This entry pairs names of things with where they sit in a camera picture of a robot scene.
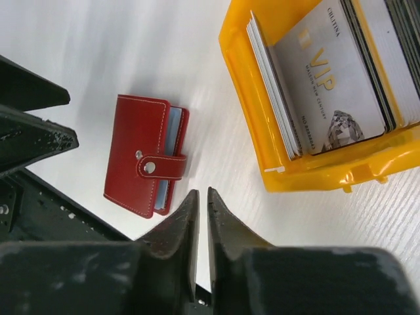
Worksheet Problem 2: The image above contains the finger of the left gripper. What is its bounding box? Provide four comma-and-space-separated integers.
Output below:
1, 56, 70, 112
1, 110, 79, 178

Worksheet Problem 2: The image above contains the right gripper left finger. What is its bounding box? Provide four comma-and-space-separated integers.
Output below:
1, 190, 200, 314

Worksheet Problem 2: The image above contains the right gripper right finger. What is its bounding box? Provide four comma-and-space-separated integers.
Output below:
207, 188, 419, 314

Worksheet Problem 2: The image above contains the red leather card holder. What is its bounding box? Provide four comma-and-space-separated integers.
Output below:
104, 94, 190, 219

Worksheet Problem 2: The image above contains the yellow plastic card bin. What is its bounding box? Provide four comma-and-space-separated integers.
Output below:
219, 0, 419, 192

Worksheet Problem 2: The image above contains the white VIP card in bin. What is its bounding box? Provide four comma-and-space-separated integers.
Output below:
274, 1, 385, 155

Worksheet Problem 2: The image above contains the stack of cards in bin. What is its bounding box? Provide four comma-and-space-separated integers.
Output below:
247, 1, 419, 159

